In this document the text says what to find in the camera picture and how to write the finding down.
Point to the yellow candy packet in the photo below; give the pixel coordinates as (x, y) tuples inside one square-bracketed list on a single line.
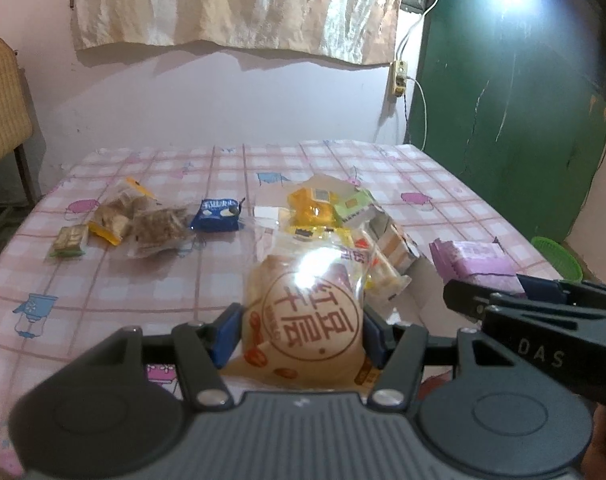
[(310, 207)]

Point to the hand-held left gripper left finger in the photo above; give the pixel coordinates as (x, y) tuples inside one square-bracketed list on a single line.
[(227, 332)]

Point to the clear packet brown cereal bar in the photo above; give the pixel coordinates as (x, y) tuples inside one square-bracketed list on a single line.
[(158, 227)]

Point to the yellow black snack packet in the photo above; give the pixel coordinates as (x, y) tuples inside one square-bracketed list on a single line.
[(308, 233)]

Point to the round pastry packet red stamp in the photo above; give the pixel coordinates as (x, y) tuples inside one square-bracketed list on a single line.
[(303, 320)]

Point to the wicker chair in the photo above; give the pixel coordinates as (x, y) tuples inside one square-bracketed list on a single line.
[(3, 105)]

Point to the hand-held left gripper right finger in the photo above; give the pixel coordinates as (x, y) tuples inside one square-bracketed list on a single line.
[(370, 337)]

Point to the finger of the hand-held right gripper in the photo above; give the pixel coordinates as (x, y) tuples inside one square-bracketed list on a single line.
[(568, 290), (475, 300)]

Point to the white cardboard box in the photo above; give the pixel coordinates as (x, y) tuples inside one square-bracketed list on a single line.
[(267, 214)]

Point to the blue cookie packet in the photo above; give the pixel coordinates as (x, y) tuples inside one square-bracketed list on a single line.
[(215, 215)]

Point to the yellow packet of brown snacks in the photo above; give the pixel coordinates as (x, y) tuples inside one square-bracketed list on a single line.
[(113, 217)]

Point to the green door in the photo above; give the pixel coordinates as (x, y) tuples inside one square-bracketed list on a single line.
[(508, 110)]

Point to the yellow wall socket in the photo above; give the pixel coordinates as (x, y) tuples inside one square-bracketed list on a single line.
[(400, 77)]

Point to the purple snack packet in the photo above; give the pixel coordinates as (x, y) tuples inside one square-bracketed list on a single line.
[(475, 260)]

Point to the small green snack packet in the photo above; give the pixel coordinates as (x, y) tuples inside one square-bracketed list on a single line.
[(72, 240)]

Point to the pink checked tablecloth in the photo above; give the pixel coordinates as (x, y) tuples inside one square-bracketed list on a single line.
[(133, 290)]

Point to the orange white snack packet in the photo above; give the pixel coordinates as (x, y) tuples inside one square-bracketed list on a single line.
[(384, 277)]

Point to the green plastic basket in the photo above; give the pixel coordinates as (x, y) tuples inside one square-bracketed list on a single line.
[(558, 255)]

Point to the light green snack packet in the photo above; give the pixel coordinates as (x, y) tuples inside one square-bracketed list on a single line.
[(353, 206)]

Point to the beige curtain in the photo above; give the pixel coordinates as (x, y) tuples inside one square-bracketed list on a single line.
[(233, 5)]

